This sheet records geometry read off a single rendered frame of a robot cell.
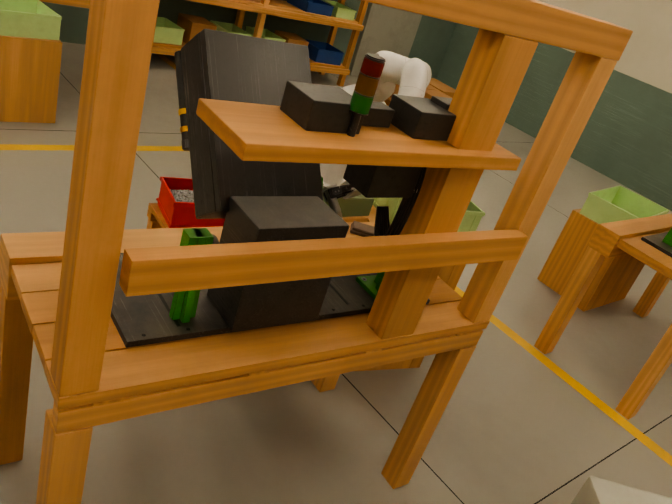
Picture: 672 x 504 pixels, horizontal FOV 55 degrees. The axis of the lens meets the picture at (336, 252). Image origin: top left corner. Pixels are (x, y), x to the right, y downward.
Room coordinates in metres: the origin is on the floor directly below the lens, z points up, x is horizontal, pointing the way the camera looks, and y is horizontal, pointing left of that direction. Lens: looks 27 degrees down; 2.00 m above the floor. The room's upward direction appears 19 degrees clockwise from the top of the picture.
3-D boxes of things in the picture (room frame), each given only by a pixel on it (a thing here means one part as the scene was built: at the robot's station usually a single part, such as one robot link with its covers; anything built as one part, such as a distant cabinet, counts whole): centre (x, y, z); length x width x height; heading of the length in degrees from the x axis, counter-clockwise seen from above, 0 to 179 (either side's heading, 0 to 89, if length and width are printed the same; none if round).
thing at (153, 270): (1.54, -0.08, 1.23); 1.30 x 0.05 x 0.09; 132
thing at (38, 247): (2.02, 0.36, 0.83); 1.50 x 0.14 x 0.15; 132
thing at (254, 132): (1.62, -0.01, 1.52); 0.90 x 0.25 x 0.04; 132
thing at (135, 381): (1.81, 0.17, 0.44); 1.49 x 0.70 x 0.88; 132
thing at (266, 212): (1.64, 0.16, 1.07); 0.30 x 0.18 x 0.34; 132
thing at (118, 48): (1.59, -0.03, 1.37); 1.49 x 0.09 x 0.97; 132
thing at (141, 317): (1.81, 0.17, 0.89); 1.10 x 0.42 x 0.02; 132
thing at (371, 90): (1.51, 0.06, 1.67); 0.05 x 0.05 x 0.05
